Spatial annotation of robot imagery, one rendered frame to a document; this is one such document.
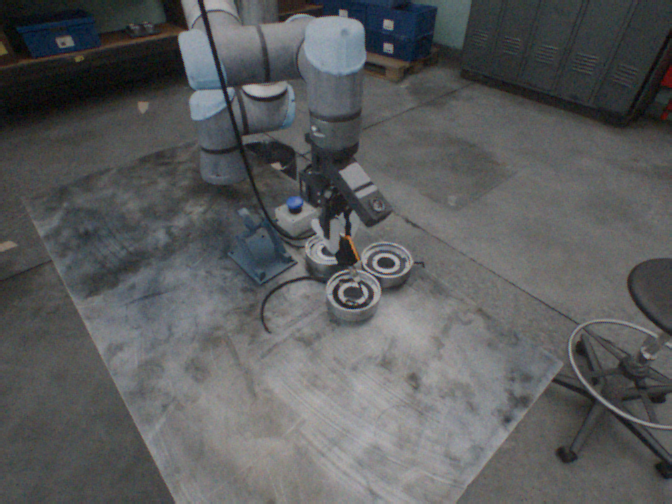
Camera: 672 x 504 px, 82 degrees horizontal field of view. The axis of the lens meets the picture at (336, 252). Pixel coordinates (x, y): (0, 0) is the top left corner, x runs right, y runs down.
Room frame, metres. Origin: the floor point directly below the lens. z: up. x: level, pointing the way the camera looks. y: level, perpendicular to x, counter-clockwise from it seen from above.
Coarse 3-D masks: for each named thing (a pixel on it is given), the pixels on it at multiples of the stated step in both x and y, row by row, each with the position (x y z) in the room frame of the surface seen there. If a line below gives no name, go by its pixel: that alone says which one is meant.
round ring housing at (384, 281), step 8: (368, 248) 0.62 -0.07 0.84; (376, 248) 0.63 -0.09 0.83; (384, 248) 0.63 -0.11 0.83; (392, 248) 0.63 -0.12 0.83; (400, 248) 0.62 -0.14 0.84; (376, 256) 0.60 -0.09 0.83; (384, 256) 0.60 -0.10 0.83; (392, 256) 0.60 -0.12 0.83; (408, 256) 0.59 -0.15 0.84; (376, 264) 0.58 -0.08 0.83; (384, 264) 0.60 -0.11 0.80; (392, 264) 0.59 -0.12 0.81; (408, 264) 0.58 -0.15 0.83; (368, 272) 0.55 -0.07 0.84; (408, 272) 0.55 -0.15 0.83; (384, 280) 0.53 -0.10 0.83; (392, 280) 0.53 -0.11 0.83; (400, 280) 0.54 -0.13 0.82
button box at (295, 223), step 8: (280, 208) 0.75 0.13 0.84; (288, 208) 0.75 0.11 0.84; (304, 208) 0.75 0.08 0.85; (312, 208) 0.75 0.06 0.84; (280, 216) 0.73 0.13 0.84; (288, 216) 0.72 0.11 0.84; (296, 216) 0.72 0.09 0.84; (304, 216) 0.72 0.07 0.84; (312, 216) 0.73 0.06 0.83; (280, 224) 0.74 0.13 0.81; (288, 224) 0.71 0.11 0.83; (296, 224) 0.70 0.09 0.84; (304, 224) 0.72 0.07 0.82; (288, 232) 0.71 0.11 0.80; (296, 232) 0.70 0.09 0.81
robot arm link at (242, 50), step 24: (192, 0) 0.64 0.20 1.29; (216, 0) 0.64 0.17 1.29; (192, 24) 0.61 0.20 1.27; (216, 24) 0.59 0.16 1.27; (240, 24) 0.63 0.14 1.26; (192, 48) 0.55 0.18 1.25; (216, 48) 0.55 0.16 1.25; (240, 48) 0.56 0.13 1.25; (264, 48) 0.57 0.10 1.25; (192, 72) 0.54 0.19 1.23; (216, 72) 0.54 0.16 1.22; (240, 72) 0.56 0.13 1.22; (264, 72) 0.57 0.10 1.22
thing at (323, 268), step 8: (312, 240) 0.65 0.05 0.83; (320, 240) 0.65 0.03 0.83; (312, 248) 0.64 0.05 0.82; (320, 248) 0.63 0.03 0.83; (312, 256) 0.60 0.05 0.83; (320, 256) 0.60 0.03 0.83; (312, 264) 0.58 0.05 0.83; (320, 264) 0.57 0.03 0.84; (328, 264) 0.57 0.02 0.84; (336, 264) 0.57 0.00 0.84; (320, 272) 0.58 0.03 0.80; (328, 272) 0.57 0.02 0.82; (336, 272) 0.58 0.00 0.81
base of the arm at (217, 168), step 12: (204, 156) 0.95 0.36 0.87; (216, 156) 0.94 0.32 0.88; (228, 156) 0.95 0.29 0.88; (240, 156) 0.97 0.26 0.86; (204, 168) 0.94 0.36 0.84; (216, 168) 0.94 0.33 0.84; (228, 168) 0.93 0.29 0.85; (240, 168) 0.95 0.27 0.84; (252, 168) 0.99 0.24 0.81; (204, 180) 0.94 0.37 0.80; (216, 180) 0.92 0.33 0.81; (228, 180) 0.92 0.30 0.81; (240, 180) 0.94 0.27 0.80
